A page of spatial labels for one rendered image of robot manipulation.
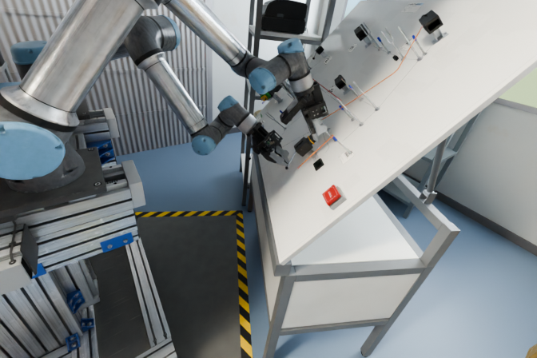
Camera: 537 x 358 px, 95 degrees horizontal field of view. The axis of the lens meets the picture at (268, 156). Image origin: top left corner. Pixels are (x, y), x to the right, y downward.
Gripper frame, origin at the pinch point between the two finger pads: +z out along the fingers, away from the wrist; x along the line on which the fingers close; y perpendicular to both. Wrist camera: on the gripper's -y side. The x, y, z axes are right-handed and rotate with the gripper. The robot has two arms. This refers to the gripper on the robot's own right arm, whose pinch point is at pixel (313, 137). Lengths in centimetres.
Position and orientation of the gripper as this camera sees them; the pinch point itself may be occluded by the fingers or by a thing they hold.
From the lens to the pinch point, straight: 95.5
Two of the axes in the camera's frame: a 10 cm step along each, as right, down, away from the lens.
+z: 3.8, 7.5, 5.5
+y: 9.2, -3.7, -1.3
